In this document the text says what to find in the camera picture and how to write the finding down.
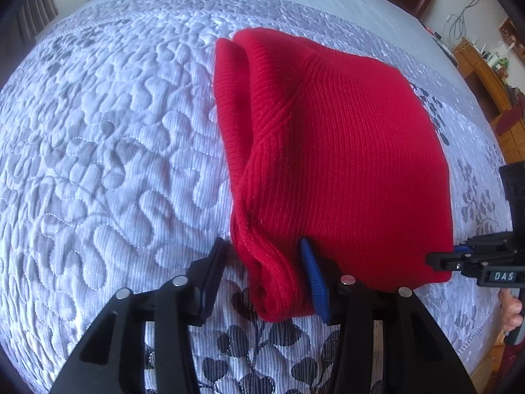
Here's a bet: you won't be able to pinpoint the red knit sweater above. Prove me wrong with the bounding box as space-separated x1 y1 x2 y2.
214 29 453 323

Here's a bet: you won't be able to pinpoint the red-sleeved right forearm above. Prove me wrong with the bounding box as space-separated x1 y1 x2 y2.
497 340 525 383

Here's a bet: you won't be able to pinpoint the person's right hand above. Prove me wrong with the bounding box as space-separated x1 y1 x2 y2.
498 288 523 333

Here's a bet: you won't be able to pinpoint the dark red hanging cloth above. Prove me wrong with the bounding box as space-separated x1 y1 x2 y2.
495 106 524 136

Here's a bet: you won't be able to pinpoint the wooden desk cabinet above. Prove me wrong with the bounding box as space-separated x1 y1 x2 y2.
453 38 524 164

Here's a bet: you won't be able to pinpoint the grey quilted leaf bedspread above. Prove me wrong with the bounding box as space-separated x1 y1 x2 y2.
1 0 511 393

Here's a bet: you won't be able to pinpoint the white bottle on desk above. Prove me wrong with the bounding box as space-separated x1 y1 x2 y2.
489 41 509 69

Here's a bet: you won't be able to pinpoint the grey curtain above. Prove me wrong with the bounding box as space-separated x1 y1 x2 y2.
17 0 59 44

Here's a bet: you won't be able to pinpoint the wooden wall shelf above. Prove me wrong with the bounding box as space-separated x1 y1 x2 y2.
499 18 525 63

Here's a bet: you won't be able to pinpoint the white hanging cables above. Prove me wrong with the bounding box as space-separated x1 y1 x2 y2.
444 0 487 48

